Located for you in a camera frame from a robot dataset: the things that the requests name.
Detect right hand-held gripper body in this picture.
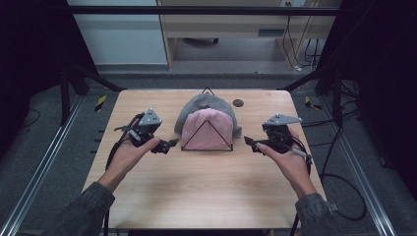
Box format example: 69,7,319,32
262,113,313,164

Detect black wire triangular rack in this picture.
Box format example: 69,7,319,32
180,87,234,152

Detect person's left hand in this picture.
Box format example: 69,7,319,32
97,136,161,194

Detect black curtain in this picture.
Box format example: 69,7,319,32
0,0,99,158
316,0,417,201

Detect thin black floor cable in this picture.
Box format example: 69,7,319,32
18,108,42,130

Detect pink knit beanie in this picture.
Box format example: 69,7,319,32
180,107,235,151

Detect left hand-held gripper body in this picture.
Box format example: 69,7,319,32
114,107,163,148

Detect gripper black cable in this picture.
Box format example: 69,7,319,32
103,112,146,236
288,126,368,236

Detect bundle of black cables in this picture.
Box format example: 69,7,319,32
304,38,322,71

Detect gray knit beanie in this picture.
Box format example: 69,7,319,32
173,92,243,140

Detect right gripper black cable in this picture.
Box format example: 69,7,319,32
288,126,368,236

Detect black floor cables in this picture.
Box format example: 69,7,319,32
300,82,362,148

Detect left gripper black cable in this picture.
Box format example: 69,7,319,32
103,112,146,236

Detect black horizontal frame bar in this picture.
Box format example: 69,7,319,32
69,5,340,17

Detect yellow black striped tape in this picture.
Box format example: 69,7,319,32
304,95,323,111
94,94,108,113

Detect black hanging cable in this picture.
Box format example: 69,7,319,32
282,1,298,68

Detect yellow cable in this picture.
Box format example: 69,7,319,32
282,0,320,70

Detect black metal stand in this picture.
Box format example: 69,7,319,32
58,62,127,127
278,63,345,129

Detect person's right hand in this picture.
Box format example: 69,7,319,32
255,143,319,200

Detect white cabinet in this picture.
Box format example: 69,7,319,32
67,0,169,66

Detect aluminium floor rail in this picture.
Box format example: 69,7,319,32
318,96,398,236
0,94,86,236

